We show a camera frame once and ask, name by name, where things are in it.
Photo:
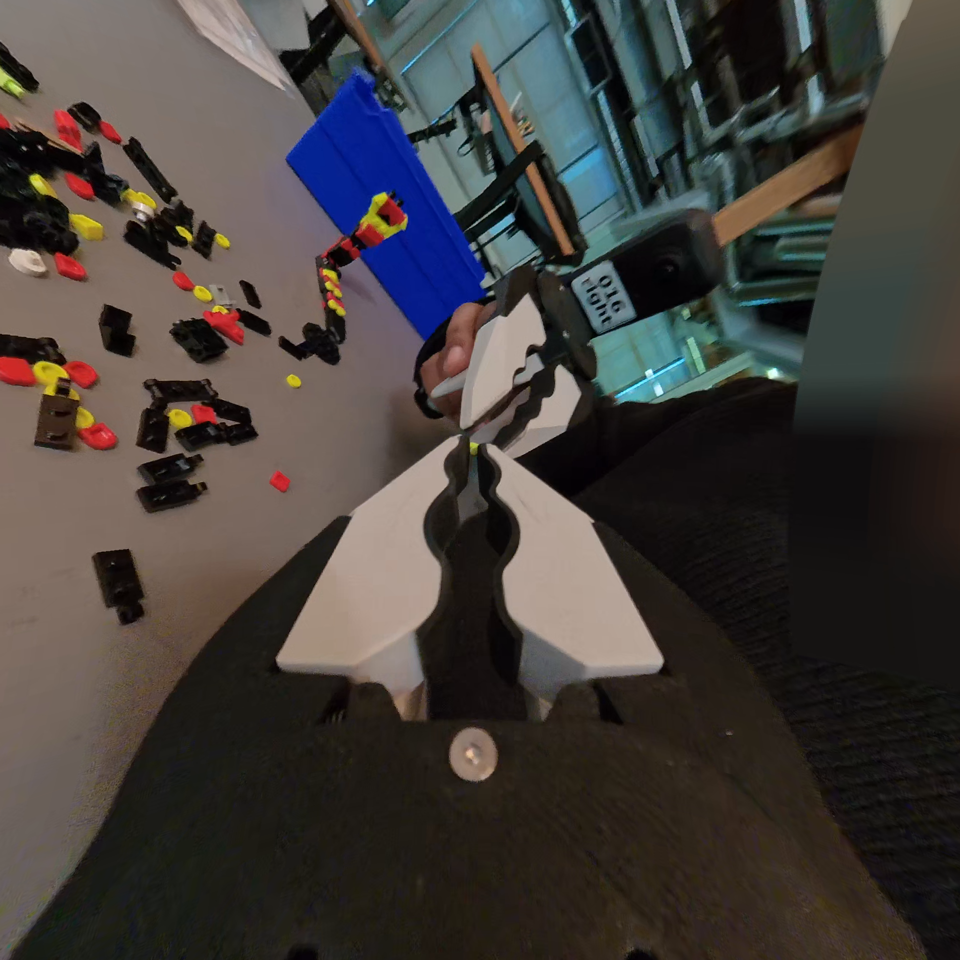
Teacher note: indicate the light wooden board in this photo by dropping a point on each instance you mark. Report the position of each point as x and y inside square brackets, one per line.
[787, 184]

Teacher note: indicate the small black round lego plate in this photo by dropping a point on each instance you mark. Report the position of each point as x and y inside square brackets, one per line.
[322, 341]

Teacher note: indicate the black square lego brick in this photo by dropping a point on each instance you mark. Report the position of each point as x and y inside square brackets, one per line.
[199, 339]

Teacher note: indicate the metal storage rack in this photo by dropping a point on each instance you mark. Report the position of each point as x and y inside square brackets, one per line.
[750, 75]

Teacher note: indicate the person's right forearm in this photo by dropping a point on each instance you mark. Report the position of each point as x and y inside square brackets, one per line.
[675, 427]

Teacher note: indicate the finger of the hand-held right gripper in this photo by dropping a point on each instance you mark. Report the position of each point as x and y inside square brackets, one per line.
[499, 352]
[559, 409]

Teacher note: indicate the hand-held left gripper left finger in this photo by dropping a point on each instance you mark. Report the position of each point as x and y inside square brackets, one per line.
[367, 585]

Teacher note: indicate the red yellow black lego snake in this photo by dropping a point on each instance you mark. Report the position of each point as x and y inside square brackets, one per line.
[382, 217]

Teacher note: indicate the blue plastic bin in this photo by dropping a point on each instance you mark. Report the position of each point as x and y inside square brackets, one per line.
[375, 150]

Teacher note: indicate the person's right hand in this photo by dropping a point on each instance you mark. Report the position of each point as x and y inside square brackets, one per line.
[450, 352]

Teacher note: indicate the laminated instruction sheet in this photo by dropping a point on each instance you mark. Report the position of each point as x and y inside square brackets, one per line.
[240, 37]

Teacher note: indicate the small red square lego tile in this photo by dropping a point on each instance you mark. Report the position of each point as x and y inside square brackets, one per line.
[279, 481]

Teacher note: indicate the person's black knit sweater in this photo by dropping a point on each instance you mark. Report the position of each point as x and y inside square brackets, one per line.
[862, 750]

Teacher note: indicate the wooden top desk black legs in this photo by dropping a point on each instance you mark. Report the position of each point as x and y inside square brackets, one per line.
[529, 161]
[319, 49]

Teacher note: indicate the pile of loose lego pieces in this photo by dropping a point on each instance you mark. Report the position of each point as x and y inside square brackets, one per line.
[171, 495]

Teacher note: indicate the dark brown lego hinge plate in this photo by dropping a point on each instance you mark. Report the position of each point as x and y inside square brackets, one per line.
[116, 577]

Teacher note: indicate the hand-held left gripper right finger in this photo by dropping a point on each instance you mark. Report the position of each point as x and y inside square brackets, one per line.
[577, 592]

